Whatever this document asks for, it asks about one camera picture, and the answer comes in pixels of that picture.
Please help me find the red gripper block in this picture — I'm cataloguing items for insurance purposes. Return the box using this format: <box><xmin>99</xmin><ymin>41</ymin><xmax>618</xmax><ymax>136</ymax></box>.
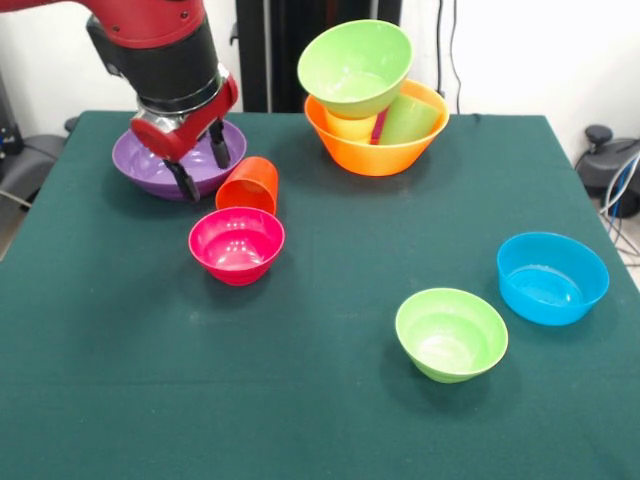
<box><xmin>129</xmin><ymin>77</ymin><xmax>241</xmax><ymax>204</ymax></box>

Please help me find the red-orange cup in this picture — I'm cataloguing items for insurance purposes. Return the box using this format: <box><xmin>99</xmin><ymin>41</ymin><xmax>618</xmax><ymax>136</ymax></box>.
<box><xmin>215</xmin><ymin>156</ymin><xmax>280</xmax><ymax>217</ymax></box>

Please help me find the pink bowl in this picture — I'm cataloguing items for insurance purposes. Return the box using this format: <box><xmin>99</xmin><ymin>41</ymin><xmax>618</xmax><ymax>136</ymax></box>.
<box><xmin>187</xmin><ymin>206</ymin><xmax>287</xmax><ymax>287</ymax></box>

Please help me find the yellow cup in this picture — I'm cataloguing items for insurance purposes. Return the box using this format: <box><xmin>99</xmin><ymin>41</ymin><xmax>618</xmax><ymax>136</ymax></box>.
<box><xmin>323</xmin><ymin>107</ymin><xmax>379</xmax><ymax>143</ymax></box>

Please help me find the large green bowl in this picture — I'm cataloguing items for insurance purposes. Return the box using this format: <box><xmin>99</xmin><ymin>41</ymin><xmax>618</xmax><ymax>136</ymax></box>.
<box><xmin>296</xmin><ymin>19</ymin><xmax>415</xmax><ymax>121</ymax></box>

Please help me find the large orange bowl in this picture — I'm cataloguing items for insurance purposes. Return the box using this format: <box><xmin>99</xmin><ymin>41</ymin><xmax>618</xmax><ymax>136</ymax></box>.
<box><xmin>303</xmin><ymin>78</ymin><xmax>451</xmax><ymax>178</ymax></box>

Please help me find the purple cup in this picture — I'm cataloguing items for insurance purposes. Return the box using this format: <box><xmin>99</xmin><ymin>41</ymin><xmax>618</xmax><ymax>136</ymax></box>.
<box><xmin>370</xmin><ymin>109</ymin><xmax>391</xmax><ymax>146</ymax></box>

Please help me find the green cup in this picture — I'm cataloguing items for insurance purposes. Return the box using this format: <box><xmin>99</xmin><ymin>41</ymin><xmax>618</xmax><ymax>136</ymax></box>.
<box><xmin>377</xmin><ymin>94</ymin><xmax>442</xmax><ymax>147</ymax></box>

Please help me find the purple bowl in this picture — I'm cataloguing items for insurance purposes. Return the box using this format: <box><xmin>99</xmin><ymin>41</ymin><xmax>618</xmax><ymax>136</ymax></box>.
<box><xmin>111</xmin><ymin>118</ymin><xmax>248</xmax><ymax>202</ymax></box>

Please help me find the dark green table cloth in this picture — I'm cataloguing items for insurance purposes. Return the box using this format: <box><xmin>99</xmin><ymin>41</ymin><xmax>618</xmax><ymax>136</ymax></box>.
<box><xmin>0</xmin><ymin>109</ymin><xmax>640</xmax><ymax>480</ymax></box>

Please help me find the small green bowl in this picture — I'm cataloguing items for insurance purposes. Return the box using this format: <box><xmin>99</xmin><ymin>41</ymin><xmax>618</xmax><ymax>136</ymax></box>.
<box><xmin>394</xmin><ymin>287</ymin><xmax>510</xmax><ymax>385</ymax></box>

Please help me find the blue bowl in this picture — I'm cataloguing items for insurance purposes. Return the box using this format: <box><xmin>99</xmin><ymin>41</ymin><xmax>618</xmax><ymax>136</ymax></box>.
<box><xmin>496</xmin><ymin>231</ymin><xmax>611</xmax><ymax>328</ymax></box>

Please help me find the black wall cable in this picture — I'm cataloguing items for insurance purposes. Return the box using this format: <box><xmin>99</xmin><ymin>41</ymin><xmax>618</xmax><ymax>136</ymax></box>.
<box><xmin>433</xmin><ymin>0</ymin><xmax>464</xmax><ymax>115</ymax></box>

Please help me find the bundle of floor cables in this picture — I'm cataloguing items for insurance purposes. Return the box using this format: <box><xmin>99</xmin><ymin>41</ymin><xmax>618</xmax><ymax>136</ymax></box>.
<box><xmin>599</xmin><ymin>149</ymin><xmax>640</xmax><ymax>259</ymax></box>

